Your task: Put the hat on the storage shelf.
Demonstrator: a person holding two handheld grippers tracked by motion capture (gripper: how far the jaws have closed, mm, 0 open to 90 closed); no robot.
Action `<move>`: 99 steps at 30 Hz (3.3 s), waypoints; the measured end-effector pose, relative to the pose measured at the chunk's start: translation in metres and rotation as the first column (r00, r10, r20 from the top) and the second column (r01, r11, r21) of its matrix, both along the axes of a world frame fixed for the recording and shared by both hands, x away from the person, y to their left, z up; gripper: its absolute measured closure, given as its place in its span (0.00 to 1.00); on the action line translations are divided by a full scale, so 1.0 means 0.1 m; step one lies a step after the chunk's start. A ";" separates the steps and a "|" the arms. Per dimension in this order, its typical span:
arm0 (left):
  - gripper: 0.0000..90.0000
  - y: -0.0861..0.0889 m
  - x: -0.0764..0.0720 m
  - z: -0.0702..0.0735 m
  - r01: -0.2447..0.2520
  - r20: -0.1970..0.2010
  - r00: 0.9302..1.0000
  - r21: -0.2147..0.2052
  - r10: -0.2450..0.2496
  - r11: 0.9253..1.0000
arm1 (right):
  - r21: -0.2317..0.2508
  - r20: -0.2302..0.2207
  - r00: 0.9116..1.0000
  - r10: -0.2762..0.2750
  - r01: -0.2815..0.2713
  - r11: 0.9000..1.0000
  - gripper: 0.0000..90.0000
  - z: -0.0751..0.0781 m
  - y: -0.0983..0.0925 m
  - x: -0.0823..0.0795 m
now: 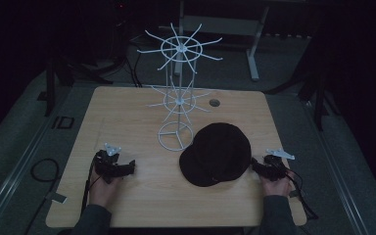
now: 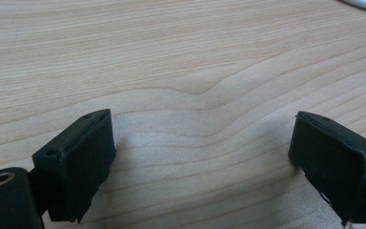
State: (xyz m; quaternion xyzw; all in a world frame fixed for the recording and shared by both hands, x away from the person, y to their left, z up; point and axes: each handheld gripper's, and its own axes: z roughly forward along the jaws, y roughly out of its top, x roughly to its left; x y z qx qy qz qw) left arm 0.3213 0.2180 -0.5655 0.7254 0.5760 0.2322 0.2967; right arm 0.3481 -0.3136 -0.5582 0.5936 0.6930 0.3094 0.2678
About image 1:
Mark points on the white metal desk frame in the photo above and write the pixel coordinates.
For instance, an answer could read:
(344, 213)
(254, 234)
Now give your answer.
(222, 36)

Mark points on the person's right hand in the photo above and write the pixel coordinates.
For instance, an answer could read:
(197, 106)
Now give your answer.
(278, 186)

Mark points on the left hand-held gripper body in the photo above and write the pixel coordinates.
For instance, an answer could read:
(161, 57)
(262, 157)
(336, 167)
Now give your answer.
(107, 162)

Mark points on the black cap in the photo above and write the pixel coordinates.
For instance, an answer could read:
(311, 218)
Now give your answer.
(216, 154)

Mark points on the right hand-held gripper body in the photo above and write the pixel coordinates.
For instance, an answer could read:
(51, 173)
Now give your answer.
(275, 166)

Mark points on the person's left hand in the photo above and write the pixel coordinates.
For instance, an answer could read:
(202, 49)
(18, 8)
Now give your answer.
(102, 191)

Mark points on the black stand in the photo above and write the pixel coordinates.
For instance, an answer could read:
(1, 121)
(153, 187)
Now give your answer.
(313, 88)
(67, 80)

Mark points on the black rectangular floor bracket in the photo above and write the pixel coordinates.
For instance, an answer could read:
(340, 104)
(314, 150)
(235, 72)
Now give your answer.
(63, 122)

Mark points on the grey tape strip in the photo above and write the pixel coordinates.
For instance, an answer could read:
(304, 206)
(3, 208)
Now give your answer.
(56, 197)

